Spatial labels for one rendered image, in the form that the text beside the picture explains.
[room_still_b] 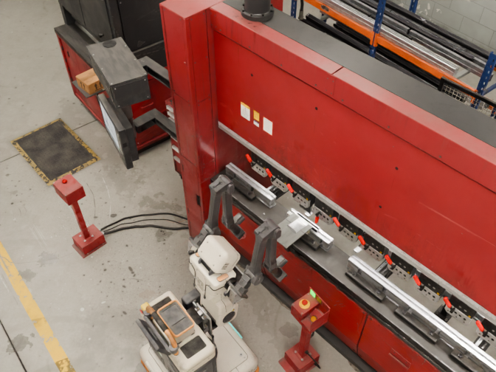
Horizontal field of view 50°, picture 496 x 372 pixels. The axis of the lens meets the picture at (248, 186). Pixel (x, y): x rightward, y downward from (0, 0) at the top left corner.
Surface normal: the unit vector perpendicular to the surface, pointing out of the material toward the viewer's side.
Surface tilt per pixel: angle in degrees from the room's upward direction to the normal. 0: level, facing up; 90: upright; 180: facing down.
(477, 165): 90
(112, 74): 0
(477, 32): 90
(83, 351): 0
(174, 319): 0
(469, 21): 90
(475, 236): 90
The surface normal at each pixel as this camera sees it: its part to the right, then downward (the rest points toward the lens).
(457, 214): -0.72, 0.50
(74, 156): 0.00, -0.68
